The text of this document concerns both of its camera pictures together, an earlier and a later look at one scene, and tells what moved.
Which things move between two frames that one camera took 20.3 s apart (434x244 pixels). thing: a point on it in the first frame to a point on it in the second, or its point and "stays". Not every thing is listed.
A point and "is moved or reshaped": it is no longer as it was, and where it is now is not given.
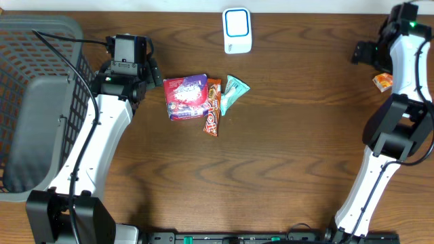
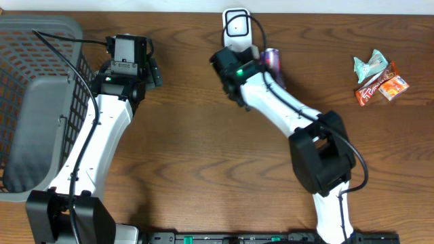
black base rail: [259, 238] stays
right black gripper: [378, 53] to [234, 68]
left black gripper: [154, 74] stays
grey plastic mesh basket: [43, 101] stays
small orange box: [384, 80] is moved or reshaped
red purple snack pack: [187, 97] to [273, 64]
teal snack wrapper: [234, 89] to [363, 70]
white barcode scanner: [237, 30] stays
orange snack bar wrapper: [213, 99] to [372, 85]
